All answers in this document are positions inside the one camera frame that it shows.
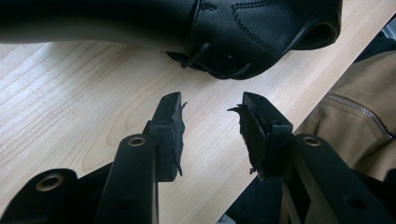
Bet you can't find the black leather shoe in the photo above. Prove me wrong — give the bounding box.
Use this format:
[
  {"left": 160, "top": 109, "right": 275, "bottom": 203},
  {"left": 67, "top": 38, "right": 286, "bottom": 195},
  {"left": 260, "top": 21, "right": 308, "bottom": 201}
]
[{"left": 0, "top": 0, "right": 344, "bottom": 81}]

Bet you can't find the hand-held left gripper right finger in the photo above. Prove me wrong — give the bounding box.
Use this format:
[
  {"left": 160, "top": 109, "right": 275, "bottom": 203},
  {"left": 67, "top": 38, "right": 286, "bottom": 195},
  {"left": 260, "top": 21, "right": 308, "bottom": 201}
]
[{"left": 227, "top": 91, "right": 294, "bottom": 183}]

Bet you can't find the tan zippered bag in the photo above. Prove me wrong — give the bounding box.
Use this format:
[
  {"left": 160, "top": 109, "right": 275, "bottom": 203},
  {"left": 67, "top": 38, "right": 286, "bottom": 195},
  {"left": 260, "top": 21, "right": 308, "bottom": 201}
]
[{"left": 293, "top": 50, "right": 396, "bottom": 182}]

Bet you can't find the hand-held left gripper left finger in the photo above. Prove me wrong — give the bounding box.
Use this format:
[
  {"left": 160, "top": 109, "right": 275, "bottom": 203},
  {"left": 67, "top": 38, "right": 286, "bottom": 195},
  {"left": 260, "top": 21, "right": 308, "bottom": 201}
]
[{"left": 145, "top": 91, "right": 188, "bottom": 183}]

